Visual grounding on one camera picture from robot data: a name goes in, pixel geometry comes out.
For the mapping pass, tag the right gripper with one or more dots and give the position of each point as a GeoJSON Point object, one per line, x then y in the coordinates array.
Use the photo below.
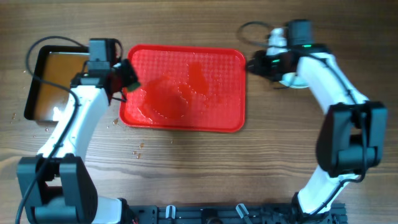
{"type": "Point", "coordinates": [259, 59]}

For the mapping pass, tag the white plate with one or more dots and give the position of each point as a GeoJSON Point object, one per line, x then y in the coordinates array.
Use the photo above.
{"type": "Point", "coordinates": [293, 80]}

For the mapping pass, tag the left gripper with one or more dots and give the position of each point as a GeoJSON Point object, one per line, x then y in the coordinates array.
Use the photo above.
{"type": "Point", "coordinates": [130, 76]}

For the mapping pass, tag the red plastic serving tray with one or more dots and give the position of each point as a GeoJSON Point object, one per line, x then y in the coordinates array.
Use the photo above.
{"type": "Point", "coordinates": [186, 88]}

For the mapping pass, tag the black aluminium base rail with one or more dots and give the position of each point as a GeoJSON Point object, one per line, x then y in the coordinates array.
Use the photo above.
{"type": "Point", "coordinates": [268, 213]}

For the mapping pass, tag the black water-filled tub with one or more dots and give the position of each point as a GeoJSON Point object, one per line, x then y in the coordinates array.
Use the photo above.
{"type": "Point", "coordinates": [57, 64]}

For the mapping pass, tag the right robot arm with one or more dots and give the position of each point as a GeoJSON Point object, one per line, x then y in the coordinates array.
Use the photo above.
{"type": "Point", "coordinates": [351, 139]}

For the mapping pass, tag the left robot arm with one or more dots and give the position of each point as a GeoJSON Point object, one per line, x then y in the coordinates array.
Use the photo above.
{"type": "Point", "coordinates": [55, 184]}

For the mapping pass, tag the green and orange sponge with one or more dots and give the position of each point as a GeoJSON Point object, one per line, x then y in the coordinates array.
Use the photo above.
{"type": "Point", "coordinates": [133, 86]}

